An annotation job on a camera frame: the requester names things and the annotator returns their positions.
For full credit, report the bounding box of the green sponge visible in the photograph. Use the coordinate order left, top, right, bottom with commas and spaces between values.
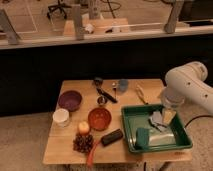
135, 127, 149, 149

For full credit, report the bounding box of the grey cloth piece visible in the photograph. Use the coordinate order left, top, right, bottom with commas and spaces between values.
149, 111, 163, 125

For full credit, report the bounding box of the orange bowl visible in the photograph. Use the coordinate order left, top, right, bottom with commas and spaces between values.
88, 107, 112, 131

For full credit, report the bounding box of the black office chair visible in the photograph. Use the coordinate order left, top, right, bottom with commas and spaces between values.
47, 0, 69, 19

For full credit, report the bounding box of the green plastic tray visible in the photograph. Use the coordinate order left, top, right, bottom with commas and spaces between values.
121, 104, 192, 153

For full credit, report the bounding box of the orange carrot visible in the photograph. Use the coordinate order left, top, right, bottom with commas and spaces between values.
86, 140, 101, 167

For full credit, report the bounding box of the black handled utensil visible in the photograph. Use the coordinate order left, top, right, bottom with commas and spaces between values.
96, 88, 118, 103

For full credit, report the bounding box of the yellow sponge piece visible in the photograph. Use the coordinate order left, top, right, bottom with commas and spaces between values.
163, 109, 176, 124

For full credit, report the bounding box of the black rectangular block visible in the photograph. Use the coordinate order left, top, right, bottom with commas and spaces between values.
101, 129, 123, 146

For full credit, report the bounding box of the black cable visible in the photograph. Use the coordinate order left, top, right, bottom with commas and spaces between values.
184, 114, 213, 130

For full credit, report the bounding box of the white cup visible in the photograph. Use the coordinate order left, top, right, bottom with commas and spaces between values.
53, 108, 70, 127

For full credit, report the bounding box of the dark red grape bunch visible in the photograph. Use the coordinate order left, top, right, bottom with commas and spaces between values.
73, 134, 94, 153

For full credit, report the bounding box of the small metal cup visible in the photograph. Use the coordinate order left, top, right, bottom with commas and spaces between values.
97, 96, 107, 106

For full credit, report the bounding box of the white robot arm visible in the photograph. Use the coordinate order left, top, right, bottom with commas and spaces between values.
160, 61, 213, 115

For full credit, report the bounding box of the wooden table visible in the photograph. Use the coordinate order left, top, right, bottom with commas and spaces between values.
43, 79, 191, 164

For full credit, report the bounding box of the blue cup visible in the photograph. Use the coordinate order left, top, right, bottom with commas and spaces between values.
118, 79, 129, 92

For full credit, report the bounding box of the purple bowl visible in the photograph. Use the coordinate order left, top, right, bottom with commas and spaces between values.
58, 90, 82, 112

